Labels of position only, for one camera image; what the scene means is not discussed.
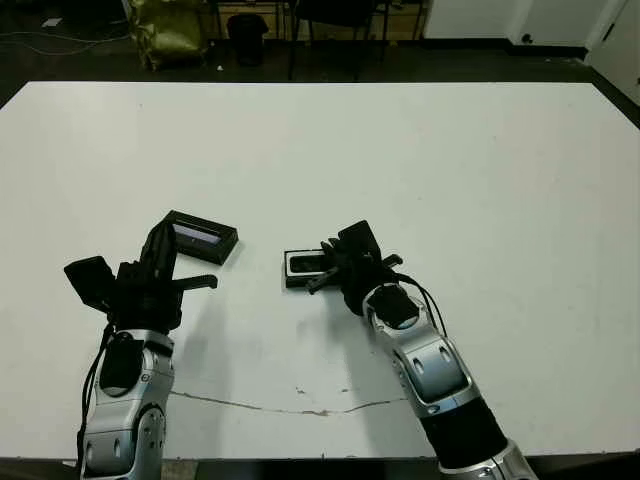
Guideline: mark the white paper sheet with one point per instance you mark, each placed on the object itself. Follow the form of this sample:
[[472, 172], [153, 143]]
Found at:
[[52, 22]]

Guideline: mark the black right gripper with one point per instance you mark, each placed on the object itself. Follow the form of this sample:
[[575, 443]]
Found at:
[[365, 280]]

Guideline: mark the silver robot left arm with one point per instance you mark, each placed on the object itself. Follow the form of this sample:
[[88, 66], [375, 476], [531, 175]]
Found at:
[[125, 400]]

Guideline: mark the white door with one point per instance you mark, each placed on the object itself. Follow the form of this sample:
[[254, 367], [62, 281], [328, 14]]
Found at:
[[620, 50]]

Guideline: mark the slim black camera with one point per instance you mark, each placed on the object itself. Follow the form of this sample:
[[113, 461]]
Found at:
[[306, 266]]

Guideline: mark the black waste bin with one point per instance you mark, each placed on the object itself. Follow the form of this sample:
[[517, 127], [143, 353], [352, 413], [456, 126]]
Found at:
[[246, 39]]

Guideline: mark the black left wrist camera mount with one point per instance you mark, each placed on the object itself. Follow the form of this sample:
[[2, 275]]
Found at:
[[90, 282]]

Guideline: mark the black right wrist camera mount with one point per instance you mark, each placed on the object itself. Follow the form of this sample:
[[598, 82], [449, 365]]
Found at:
[[360, 240]]

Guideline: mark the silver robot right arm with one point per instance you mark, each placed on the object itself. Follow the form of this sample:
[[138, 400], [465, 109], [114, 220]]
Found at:
[[450, 390]]

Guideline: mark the black mesh chair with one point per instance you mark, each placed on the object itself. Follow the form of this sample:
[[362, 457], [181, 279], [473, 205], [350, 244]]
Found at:
[[335, 7]]

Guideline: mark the black box white insert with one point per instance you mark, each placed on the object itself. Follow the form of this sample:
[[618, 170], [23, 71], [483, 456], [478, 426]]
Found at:
[[287, 270]]

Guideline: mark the black printed box lid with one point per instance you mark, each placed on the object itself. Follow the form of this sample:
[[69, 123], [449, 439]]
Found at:
[[210, 240]]

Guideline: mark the yellow green plastic bag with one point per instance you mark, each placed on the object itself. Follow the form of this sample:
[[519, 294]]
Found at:
[[167, 30]]

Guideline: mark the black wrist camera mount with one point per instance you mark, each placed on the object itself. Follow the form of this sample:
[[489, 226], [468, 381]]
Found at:
[[360, 240], [90, 282]]

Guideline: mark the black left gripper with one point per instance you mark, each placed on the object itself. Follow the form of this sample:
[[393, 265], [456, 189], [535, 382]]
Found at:
[[145, 307]]

